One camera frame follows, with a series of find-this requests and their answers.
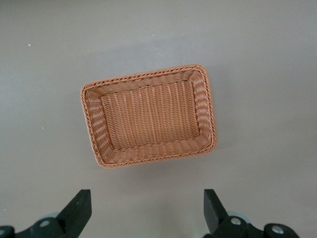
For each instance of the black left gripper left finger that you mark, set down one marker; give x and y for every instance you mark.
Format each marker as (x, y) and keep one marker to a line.
(74, 213)

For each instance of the brown woven basket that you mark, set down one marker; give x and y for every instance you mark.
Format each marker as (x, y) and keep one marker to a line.
(148, 116)

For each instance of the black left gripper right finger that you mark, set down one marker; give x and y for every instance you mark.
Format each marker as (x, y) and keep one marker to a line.
(218, 213)

